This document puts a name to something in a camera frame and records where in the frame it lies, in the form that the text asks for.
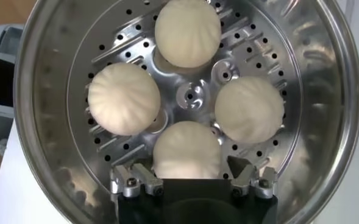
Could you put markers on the perforated steel steamer basket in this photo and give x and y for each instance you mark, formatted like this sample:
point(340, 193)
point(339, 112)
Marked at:
point(60, 106)

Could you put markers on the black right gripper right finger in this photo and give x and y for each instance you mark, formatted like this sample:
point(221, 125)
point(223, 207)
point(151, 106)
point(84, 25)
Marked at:
point(243, 180)

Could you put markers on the white steamed baozi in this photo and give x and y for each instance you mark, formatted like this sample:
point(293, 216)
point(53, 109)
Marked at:
point(186, 149)
point(187, 32)
point(249, 109)
point(123, 99)

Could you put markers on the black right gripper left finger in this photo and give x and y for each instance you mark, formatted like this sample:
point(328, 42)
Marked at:
point(148, 180)

